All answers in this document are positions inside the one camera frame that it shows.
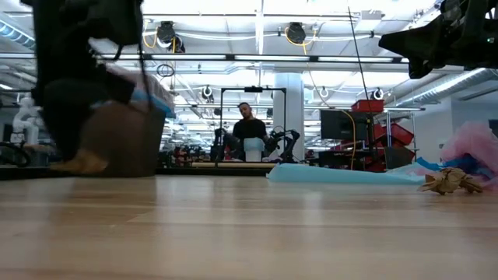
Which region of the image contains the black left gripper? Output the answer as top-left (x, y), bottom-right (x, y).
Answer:
top-left (30, 0), bottom-right (145, 163)

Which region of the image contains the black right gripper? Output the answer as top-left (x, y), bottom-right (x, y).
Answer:
top-left (378, 0), bottom-right (498, 80)

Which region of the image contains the brown paper ball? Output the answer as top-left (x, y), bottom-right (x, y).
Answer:
top-left (418, 166), bottom-right (485, 196)
top-left (49, 149), bottom-right (110, 175)

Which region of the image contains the grey brown trash bin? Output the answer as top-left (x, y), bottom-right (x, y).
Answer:
top-left (79, 101), bottom-right (167, 178)

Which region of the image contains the pink drawstring trash bag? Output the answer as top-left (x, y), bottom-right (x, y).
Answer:
top-left (93, 64), bottom-right (177, 119)

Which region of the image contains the pink and blue bag pile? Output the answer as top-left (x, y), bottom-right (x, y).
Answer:
top-left (418, 121), bottom-right (498, 191)

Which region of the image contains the light blue trash bag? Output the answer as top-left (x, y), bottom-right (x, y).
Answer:
top-left (267, 162), bottom-right (427, 186)

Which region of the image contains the wooden top workbench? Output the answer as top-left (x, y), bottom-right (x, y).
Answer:
top-left (0, 143), bottom-right (55, 168)

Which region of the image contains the red plastic crate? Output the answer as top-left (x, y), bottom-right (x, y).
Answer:
top-left (351, 99), bottom-right (385, 114)

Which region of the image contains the red storage bin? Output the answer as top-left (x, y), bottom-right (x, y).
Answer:
top-left (365, 145), bottom-right (390, 173)
top-left (373, 123), bottom-right (416, 147)

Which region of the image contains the black monitor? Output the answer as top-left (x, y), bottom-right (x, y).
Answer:
top-left (320, 109), bottom-right (369, 142)

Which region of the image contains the white pillar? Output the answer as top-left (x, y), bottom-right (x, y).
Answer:
top-left (273, 72), bottom-right (306, 161)

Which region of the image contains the ceiling light strip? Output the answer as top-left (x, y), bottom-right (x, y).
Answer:
top-left (0, 53), bottom-right (410, 64)

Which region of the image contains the person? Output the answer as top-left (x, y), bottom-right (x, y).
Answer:
top-left (232, 101), bottom-right (270, 161)

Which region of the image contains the white and blue bin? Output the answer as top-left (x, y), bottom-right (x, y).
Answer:
top-left (243, 137), bottom-right (266, 163)

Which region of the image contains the silver ceiling duct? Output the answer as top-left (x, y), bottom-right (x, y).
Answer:
top-left (388, 68), bottom-right (498, 107)
top-left (0, 19), bottom-right (37, 51)

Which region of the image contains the black cable loop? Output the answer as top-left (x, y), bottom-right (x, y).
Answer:
top-left (0, 141), bottom-right (32, 169)

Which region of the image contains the thin black cable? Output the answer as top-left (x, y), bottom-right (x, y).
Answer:
top-left (346, 6), bottom-right (371, 114)

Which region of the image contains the hanging black cable coil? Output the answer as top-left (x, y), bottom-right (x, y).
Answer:
top-left (156, 63), bottom-right (176, 78)

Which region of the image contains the yellow cable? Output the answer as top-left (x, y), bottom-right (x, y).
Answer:
top-left (285, 26), bottom-right (357, 171)

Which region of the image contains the black ceiling cable reel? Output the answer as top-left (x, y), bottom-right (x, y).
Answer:
top-left (286, 22), bottom-right (307, 44)
top-left (156, 20), bottom-right (186, 54)

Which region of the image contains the black background rig frame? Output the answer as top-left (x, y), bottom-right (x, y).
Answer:
top-left (219, 86), bottom-right (288, 163)

